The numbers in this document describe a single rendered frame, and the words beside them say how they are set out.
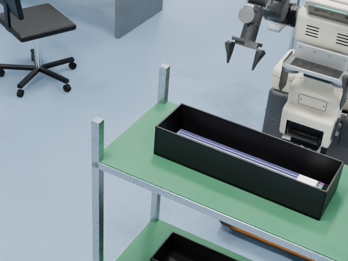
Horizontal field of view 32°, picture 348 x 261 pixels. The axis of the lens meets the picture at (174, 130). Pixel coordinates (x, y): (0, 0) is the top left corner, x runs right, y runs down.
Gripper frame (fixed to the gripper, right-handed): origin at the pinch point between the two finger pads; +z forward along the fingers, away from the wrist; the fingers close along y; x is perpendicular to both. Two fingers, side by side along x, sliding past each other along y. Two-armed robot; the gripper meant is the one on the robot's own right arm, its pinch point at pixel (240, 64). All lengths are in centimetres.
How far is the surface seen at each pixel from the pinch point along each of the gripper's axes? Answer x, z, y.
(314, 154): -23.2, 18.9, 37.6
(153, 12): 257, -7, -160
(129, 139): -29.4, 33.0, -21.8
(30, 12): 125, 13, -183
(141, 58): 197, 27, -132
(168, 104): -5.4, 21.3, -20.8
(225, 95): 186, 33, -59
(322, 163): -22, 21, 41
